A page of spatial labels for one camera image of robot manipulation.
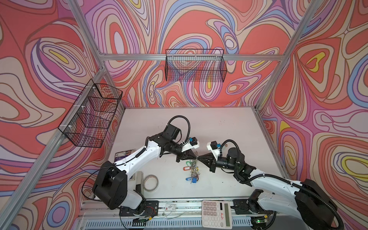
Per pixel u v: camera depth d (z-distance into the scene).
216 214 0.70
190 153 0.70
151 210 0.72
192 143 0.65
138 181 0.80
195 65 0.96
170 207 0.73
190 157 0.73
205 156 0.69
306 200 0.41
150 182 0.82
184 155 0.66
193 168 0.88
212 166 0.70
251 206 0.65
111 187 0.41
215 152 0.67
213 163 0.66
